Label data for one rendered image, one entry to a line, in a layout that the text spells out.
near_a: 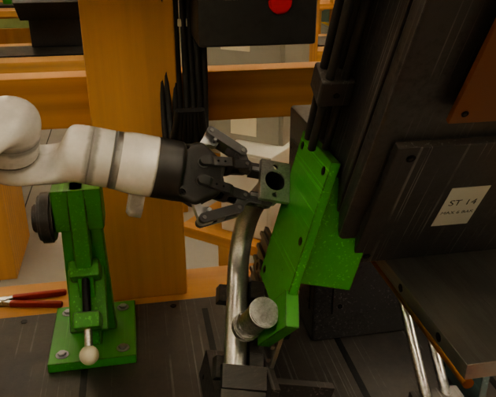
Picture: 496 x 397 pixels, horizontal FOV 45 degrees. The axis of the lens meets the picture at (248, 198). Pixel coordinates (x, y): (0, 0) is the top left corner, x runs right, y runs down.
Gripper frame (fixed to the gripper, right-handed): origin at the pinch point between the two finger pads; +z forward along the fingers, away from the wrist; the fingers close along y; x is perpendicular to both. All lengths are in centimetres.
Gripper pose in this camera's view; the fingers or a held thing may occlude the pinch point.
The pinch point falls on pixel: (262, 186)
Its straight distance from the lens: 77.3
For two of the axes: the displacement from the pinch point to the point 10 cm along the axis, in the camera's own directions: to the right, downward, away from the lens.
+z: 9.5, 1.6, 2.6
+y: 0.5, -9.2, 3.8
